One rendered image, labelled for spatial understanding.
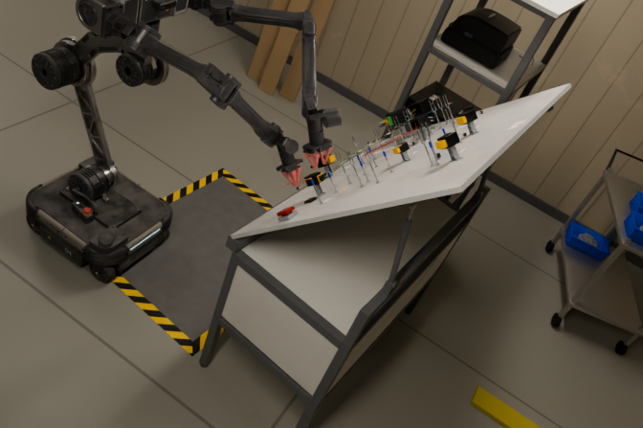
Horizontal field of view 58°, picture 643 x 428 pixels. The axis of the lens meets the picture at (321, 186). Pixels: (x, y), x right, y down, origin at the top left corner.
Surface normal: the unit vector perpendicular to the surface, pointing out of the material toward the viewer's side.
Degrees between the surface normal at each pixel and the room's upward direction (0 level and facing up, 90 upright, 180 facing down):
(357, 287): 0
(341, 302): 0
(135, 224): 0
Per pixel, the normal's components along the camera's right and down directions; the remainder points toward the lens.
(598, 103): -0.48, 0.43
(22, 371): 0.29, -0.74
